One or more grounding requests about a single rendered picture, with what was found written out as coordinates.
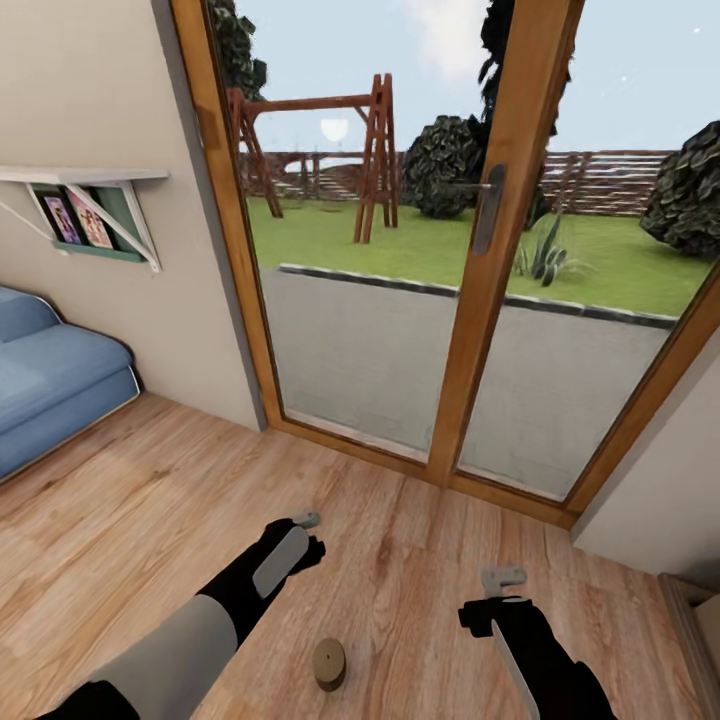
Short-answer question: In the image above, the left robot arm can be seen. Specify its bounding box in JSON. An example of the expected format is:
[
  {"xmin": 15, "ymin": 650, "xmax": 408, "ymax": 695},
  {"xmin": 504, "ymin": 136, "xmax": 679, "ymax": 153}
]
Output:
[{"xmin": 35, "ymin": 510, "xmax": 325, "ymax": 720}]

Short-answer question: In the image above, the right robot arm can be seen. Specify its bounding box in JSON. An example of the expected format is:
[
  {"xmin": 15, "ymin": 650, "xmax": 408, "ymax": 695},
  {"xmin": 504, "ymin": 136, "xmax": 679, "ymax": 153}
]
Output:
[{"xmin": 458, "ymin": 566, "xmax": 617, "ymax": 720}]

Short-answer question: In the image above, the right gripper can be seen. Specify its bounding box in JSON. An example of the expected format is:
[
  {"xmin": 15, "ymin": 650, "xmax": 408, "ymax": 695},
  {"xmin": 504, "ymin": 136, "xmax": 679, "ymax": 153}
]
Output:
[{"xmin": 458, "ymin": 597, "xmax": 498, "ymax": 638}]

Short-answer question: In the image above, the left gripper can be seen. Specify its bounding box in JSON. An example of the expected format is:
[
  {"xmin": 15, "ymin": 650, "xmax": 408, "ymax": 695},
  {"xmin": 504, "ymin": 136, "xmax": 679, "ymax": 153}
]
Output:
[{"xmin": 291, "ymin": 536, "xmax": 325, "ymax": 576}]

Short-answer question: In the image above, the pillar candle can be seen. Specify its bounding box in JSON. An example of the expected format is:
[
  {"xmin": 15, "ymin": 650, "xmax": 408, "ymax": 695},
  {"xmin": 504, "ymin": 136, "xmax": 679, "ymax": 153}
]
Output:
[{"xmin": 312, "ymin": 637, "xmax": 346, "ymax": 692}]

